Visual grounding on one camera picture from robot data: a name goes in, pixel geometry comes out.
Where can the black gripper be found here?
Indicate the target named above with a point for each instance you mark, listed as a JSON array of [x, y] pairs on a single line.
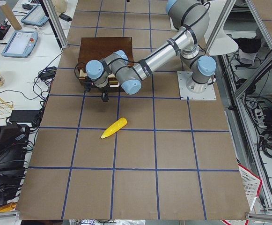
[[103, 90]]

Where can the yellow corn cob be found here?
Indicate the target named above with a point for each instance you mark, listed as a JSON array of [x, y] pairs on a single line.
[[116, 126]]

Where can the wooden drawer with white handle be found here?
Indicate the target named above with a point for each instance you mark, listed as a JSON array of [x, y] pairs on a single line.
[[103, 81]]

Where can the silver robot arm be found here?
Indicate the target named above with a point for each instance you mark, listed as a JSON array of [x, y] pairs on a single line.
[[191, 19]]

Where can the dark wooden drawer box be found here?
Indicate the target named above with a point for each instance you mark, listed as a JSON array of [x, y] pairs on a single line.
[[101, 47]]

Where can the black power adapter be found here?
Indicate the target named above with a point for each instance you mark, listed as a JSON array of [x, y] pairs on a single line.
[[65, 17]]

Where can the near blue teach pendant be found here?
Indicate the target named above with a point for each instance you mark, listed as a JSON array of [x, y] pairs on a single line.
[[21, 44]]

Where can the blue teach pendant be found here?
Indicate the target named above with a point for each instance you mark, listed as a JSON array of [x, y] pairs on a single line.
[[35, 16], [21, 44]]

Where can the beige cap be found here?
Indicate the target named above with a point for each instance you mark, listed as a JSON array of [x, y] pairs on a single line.
[[60, 6]]

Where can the far blue teach pendant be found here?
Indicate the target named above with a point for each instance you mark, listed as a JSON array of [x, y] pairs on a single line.
[[35, 16]]

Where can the white chair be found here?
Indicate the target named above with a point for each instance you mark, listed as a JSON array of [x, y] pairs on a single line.
[[217, 41]]

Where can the cardboard tube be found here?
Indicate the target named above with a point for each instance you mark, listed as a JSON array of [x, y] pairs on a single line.
[[9, 15]]

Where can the white red basket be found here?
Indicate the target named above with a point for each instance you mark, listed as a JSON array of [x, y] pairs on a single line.
[[251, 183]]

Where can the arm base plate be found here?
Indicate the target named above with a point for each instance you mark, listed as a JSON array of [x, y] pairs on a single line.
[[189, 90]]

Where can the aluminium frame post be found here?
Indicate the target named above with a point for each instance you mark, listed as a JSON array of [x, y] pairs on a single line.
[[54, 22]]

